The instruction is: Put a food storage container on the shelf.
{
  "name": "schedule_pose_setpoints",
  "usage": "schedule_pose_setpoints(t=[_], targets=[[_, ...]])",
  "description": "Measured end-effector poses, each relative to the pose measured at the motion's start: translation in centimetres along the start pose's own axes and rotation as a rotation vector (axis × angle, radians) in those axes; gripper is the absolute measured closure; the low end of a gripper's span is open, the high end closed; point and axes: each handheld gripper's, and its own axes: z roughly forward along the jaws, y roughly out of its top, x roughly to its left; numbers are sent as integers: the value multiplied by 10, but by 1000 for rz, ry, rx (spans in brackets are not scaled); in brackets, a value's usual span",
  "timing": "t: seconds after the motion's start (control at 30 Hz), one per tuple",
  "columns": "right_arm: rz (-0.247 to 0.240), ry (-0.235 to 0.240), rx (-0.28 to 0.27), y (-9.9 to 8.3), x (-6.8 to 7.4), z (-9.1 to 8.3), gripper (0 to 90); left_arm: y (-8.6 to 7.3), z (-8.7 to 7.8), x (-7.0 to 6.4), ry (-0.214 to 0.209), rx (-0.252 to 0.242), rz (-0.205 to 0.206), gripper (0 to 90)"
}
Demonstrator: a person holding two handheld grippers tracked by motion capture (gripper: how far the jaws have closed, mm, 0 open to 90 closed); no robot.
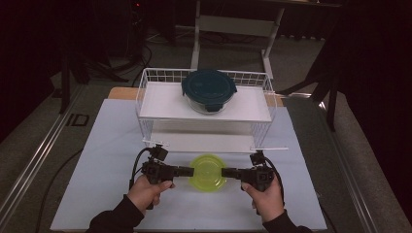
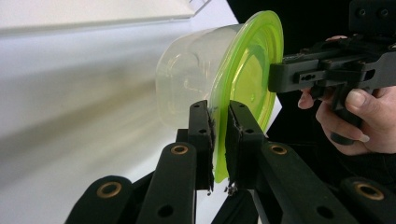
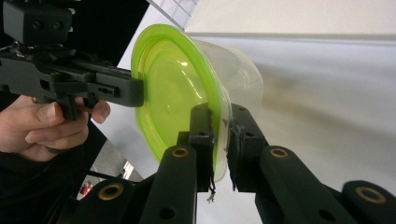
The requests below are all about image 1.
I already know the glass container with blue lid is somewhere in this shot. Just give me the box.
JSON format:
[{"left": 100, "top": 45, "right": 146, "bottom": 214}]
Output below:
[{"left": 181, "top": 68, "right": 238, "bottom": 115}]

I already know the black metal stand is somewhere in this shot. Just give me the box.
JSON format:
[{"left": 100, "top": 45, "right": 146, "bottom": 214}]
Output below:
[
  {"left": 278, "top": 48, "right": 341, "bottom": 132},
  {"left": 57, "top": 48, "right": 130, "bottom": 115}
]

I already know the white table frame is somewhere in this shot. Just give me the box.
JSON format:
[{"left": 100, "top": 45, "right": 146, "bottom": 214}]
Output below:
[{"left": 189, "top": 0, "right": 286, "bottom": 81}]

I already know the left hand-held gripper cable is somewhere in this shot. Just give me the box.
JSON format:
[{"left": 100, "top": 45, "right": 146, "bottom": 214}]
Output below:
[{"left": 129, "top": 147, "right": 154, "bottom": 190}]

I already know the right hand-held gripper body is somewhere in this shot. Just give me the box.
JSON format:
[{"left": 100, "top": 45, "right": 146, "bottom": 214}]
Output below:
[{"left": 240, "top": 147, "right": 290, "bottom": 192}]

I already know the hand-held gripper cable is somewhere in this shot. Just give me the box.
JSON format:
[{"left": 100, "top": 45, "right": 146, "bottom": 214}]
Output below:
[
  {"left": 129, "top": 147, "right": 154, "bottom": 190},
  {"left": 263, "top": 156, "right": 286, "bottom": 208}
]

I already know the person's left hand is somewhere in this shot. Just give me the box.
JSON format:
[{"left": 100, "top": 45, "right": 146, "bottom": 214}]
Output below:
[{"left": 126, "top": 175, "right": 176, "bottom": 215}]

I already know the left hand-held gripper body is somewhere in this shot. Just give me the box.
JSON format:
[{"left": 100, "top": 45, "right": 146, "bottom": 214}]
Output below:
[{"left": 140, "top": 139, "right": 179, "bottom": 186}]

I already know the metal floor rail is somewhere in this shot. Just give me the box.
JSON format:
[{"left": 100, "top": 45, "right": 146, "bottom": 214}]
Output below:
[
  {"left": 319, "top": 100, "right": 378, "bottom": 233},
  {"left": 0, "top": 85, "right": 84, "bottom": 222}
]

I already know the person's right hand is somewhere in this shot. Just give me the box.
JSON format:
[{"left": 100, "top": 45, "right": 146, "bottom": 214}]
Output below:
[{"left": 241, "top": 176, "right": 286, "bottom": 223}]

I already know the black floor cable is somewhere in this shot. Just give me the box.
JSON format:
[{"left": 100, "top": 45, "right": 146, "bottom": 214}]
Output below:
[{"left": 33, "top": 147, "right": 86, "bottom": 233}]

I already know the right hand-held gripper cable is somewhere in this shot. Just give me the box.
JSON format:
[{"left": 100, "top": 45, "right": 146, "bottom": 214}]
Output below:
[{"left": 263, "top": 156, "right": 286, "bottom": 208}]

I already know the white wire shelf rack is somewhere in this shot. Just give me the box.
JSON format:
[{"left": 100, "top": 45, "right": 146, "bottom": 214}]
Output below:
[{"left": 135, "top": 67, "right": 290, "bottom": 154}]

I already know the bundle of black cables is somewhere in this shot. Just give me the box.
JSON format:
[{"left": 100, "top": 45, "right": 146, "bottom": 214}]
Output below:
[{"left": 129, "top": 0, "right": 154, "bottom": 88}]

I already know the white table mat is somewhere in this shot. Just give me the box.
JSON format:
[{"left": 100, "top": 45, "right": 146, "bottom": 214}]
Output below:
[{"left": 50, "top": 98, "right": 328, "bottom": 231}]

